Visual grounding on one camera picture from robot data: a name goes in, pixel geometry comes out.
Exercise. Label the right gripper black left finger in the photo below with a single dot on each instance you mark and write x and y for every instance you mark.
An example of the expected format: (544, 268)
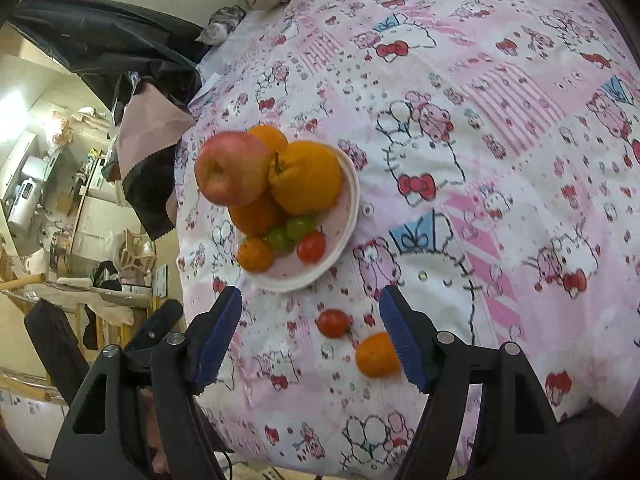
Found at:
(135, 406)

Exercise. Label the small mandarin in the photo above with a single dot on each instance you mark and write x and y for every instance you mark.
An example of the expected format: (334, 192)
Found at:
(376, 357)
(255, 255)

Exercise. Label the green fruit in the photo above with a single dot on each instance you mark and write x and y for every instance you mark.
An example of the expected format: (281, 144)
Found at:
(279, 241)
(299, 226)

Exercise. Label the small red tomato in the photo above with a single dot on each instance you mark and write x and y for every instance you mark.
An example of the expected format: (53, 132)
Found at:
(312, 247)
(333, 323)

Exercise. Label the wooden rack furniture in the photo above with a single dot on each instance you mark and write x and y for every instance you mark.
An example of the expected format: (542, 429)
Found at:
(52, 315)

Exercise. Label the pink white ceramic plate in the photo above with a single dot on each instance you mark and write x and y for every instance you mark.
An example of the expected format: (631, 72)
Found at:
(337, 223)

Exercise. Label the orange front left on plate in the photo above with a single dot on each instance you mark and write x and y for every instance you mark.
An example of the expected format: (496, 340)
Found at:
(259, 217)

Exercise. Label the red apple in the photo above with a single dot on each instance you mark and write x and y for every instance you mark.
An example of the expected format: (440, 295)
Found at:
(232, 168)

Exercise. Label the large bumpy orange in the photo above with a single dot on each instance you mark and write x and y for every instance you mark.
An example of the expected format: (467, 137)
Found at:
(305, 178)

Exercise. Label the orange at plate back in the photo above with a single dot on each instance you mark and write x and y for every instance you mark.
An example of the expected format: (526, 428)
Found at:
(271, 136)

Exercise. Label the pink kitty print bedsheet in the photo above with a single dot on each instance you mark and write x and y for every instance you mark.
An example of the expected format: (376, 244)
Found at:
(496, 144)

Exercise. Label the black jacket on bed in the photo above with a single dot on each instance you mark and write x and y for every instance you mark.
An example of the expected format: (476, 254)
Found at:
(113, 47)

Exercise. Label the grey striped cloth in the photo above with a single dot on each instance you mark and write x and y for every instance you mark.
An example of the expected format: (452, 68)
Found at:
(220, 25)

